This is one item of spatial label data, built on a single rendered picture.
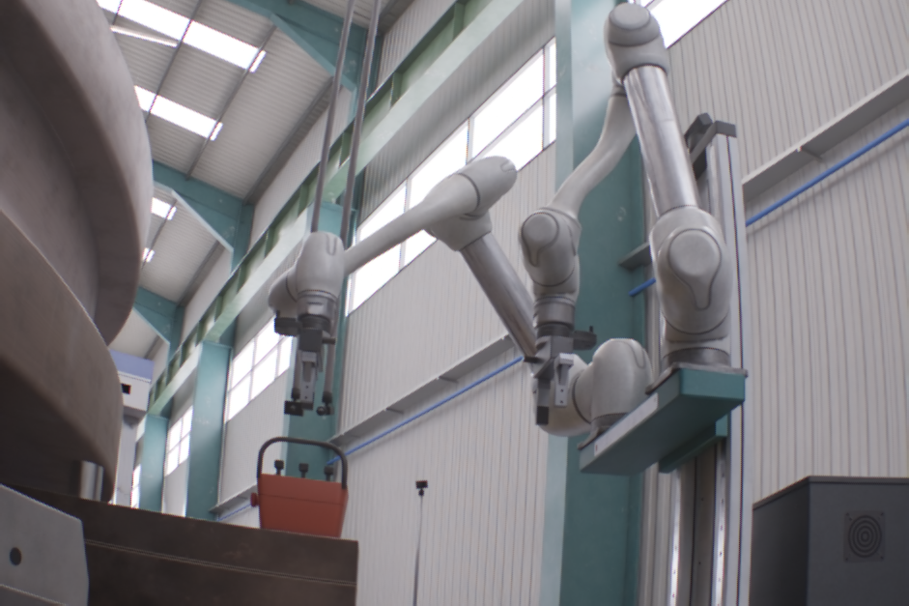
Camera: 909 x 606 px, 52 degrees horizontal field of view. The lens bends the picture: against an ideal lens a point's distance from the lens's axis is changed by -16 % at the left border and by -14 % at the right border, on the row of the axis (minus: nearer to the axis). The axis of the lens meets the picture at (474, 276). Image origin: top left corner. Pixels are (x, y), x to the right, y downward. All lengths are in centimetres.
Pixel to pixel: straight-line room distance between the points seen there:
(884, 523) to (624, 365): 84
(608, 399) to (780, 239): 826
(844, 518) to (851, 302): 751
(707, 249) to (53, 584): 144
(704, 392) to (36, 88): 159
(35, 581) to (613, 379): 192
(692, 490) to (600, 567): 891
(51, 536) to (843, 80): 1012
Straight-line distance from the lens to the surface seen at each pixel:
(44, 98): 236
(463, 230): 278
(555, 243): 213
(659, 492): 1158
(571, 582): 1122
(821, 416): 977
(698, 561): 254
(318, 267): 234
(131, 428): 786
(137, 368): 771
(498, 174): 269
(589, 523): 1145
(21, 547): 100
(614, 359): 268
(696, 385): 216
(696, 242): 204
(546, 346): 225
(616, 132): 247
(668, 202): 217
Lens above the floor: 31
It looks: 25 degrees up
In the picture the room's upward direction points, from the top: 3 degrees clockwise
